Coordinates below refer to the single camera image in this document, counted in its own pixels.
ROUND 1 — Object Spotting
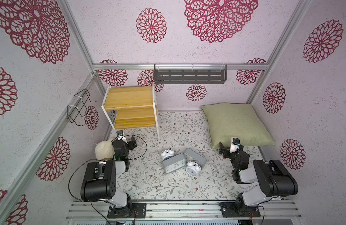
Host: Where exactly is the grey square alarm clock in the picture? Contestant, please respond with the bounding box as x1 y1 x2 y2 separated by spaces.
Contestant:
162 153 187 173
183 148 207 167

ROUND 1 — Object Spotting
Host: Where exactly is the wooden two-tier white-frame shelf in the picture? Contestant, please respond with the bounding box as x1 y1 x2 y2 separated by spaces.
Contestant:
101 84 160 139

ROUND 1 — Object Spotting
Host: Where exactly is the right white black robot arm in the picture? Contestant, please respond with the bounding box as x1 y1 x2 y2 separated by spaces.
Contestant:
219 138 298 219

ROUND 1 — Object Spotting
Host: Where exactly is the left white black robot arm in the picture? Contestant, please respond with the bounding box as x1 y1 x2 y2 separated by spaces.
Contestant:
80 137 137 218

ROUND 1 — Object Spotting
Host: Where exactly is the white twin-bell alarm clock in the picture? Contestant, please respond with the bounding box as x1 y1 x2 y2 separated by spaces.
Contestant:
186 161 202 177
161 148 175 161

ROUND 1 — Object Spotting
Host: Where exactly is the white plush teddy bear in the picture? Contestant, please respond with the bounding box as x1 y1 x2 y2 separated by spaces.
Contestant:
95 141 115 161

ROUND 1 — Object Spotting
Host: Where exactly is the green pillow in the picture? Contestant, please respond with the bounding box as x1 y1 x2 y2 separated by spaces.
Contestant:
201 103 275 149

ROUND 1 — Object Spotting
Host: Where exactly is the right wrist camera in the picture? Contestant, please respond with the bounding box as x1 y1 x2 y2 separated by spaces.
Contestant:
229 137 244 153

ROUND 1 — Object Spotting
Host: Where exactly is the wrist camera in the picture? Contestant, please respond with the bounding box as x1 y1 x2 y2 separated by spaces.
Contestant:
229 137 244 153
116 130 128 143

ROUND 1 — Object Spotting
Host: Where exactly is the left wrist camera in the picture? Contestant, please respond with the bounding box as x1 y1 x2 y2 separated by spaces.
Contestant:
116 130 128 143

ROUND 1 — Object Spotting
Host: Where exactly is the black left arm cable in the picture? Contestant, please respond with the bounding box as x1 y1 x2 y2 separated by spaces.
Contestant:
67 134 148 225

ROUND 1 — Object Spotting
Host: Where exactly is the black wire wall rack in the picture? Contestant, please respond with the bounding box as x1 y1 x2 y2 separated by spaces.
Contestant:
67 88 96 127

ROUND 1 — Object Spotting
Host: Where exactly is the grey wall-mounted metal shelf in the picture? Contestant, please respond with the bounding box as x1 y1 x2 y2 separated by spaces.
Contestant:
153 64 227 84

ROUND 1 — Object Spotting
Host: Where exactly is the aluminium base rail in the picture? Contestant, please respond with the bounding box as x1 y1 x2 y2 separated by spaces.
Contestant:
64 200 303 225

